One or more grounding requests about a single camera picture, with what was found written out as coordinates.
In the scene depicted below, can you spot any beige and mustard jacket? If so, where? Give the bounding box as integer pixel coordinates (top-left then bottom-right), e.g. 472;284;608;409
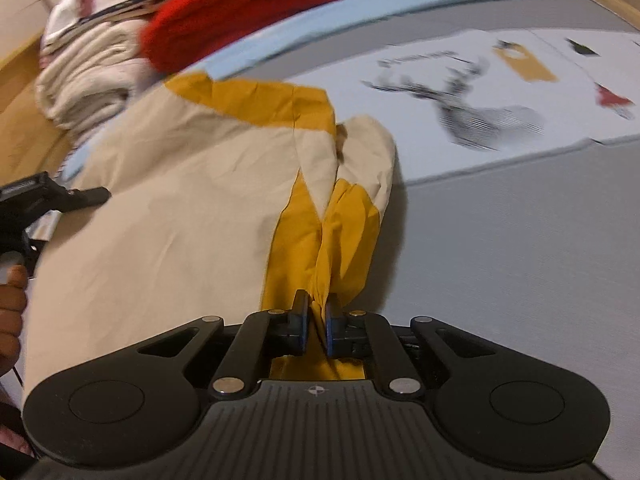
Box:
23;73;396;390

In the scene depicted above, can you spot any white pink cloth bundle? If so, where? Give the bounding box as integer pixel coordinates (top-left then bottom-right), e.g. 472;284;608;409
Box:
40;0;94;49

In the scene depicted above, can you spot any folded beige blanket stack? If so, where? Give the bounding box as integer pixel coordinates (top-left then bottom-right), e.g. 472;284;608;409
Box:
35;20;156;141

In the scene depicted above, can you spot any wooden headboard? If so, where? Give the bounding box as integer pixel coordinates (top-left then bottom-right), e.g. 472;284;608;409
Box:
0;37;72;185

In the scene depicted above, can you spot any person's left hand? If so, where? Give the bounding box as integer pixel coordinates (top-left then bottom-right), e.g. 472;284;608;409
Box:
0;264;28;375

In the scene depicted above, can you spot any red knitted blanket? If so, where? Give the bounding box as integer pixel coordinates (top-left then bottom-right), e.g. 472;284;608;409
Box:
140;0;335;74

